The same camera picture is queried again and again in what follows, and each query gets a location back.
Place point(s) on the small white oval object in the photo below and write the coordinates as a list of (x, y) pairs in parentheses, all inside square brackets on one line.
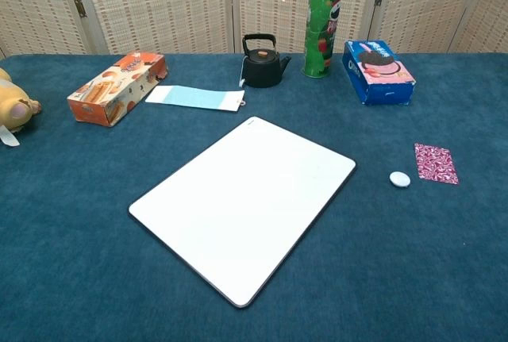
[(399, 179)]

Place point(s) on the pink patterned card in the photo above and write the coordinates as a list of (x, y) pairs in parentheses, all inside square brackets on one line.
[(436, 163)]

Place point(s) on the white rectangular board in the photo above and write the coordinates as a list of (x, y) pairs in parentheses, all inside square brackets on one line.
[(242, 207)]

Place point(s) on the light blue paper strip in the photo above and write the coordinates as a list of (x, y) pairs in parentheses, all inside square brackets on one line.
[(194, 98)]

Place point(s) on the black cast iron teapot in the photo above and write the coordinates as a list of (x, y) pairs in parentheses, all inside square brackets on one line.
[(262, 68)]

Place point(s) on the green Pringles can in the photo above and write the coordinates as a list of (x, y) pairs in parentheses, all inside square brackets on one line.
[(322, 32)]

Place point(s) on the blue Oreo cookie box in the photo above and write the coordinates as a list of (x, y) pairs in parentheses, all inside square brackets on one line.
[(377, 74)]

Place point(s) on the orange biscuit box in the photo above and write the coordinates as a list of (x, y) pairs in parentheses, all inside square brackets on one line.
[(115, 90)]

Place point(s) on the woven folding screen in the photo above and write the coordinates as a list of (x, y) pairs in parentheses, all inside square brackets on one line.
[(158, 4)]

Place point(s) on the dark blue table cloth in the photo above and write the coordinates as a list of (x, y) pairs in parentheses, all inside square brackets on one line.
[(79, 219)]

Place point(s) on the yellow plush toy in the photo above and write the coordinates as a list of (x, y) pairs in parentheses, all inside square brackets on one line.
[(14, 106)]

